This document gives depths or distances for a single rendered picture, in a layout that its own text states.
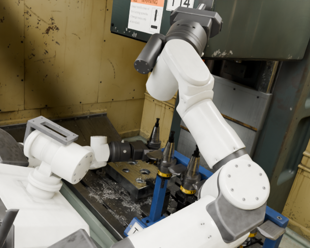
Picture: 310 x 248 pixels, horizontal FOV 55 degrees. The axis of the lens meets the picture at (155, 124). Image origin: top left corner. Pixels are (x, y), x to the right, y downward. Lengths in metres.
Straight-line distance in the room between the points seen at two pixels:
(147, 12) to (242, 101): 0.71
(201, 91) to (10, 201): 0.37
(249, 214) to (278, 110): 1.02
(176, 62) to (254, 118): 0.96
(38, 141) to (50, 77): 1.51
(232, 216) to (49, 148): 0.33
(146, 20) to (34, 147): 0.57
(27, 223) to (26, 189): 0.11
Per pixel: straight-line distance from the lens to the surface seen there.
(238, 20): 0.90
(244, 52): 0.96
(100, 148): 1.19
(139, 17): 1.00
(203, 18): 0.71
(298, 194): 1.92
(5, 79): 1.97
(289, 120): 1.44
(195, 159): 0.91
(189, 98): 0.52
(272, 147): 1.49
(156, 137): 1.25
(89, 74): 2.19
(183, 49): 0.56
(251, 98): 1.46
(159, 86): 0.59
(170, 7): 0.90
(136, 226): 1.14
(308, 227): 1.97
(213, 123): 0.52
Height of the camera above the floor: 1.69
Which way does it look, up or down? 21 degrees down
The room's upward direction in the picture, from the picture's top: 10 degrees clockwise
